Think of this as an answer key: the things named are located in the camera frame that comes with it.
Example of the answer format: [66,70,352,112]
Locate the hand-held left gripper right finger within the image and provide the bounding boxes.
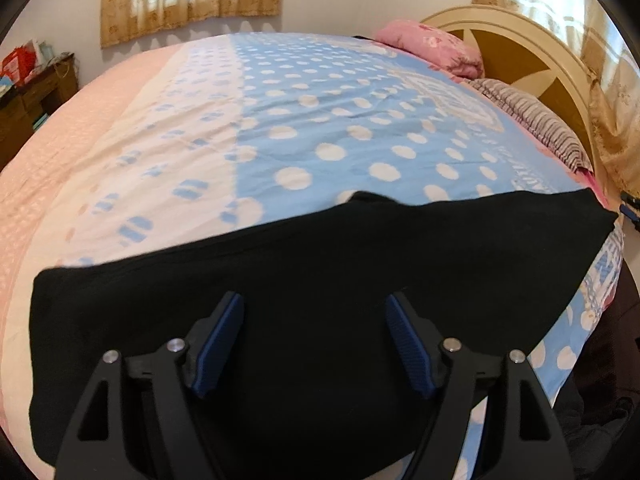
[385,292,576,480]

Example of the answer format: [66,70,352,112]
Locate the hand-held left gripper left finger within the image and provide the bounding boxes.
[52,291,246,480]

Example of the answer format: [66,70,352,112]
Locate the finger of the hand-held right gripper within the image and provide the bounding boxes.
[619,190,640,233]

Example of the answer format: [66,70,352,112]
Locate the black pants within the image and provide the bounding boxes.
[29,190,620,471]

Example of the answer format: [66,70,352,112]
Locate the beige patterned curtain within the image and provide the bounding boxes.
[100,0,285,50]
[472,0,640,198]

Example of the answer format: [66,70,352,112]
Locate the striped pillow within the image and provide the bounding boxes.
[467,78,593,171]

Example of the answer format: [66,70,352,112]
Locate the person's dark clothing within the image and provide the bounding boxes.
[550,250,640,480]

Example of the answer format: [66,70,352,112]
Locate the cream wooden headboard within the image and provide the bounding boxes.
[420,4,608,206]

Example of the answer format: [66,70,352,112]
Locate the blue polka dot bed sheet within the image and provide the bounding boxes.
[60,32,626,480]

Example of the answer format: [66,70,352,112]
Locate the pink bed sheet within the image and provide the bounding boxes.
[0,52,186,480]

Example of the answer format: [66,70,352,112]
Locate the pink floral pillow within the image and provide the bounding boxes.
[372,20,485,80]

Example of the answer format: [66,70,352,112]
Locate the brown wooden desk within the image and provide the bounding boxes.
[0,52,80,171]

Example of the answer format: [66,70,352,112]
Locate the red box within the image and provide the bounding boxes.
[0,45,40,86]

